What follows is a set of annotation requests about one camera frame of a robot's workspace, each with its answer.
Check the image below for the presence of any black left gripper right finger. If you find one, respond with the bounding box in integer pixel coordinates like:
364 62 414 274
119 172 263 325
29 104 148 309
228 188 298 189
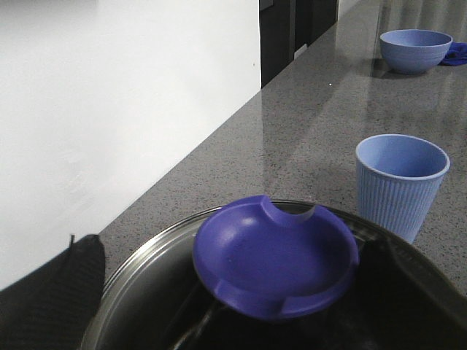
345 218 466 349

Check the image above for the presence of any light blue ribbed cup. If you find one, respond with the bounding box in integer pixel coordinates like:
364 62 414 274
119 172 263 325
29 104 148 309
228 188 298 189
355 134 450 243

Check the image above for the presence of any light blue bowl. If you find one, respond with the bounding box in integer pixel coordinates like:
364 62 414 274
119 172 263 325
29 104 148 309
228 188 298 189
379 29 453 75

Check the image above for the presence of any dark blue cloth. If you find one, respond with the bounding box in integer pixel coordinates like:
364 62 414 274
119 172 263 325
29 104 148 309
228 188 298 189
440 42 467 66

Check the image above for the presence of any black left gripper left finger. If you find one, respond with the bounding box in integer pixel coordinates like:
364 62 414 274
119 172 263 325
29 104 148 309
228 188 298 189
1 235 105 349

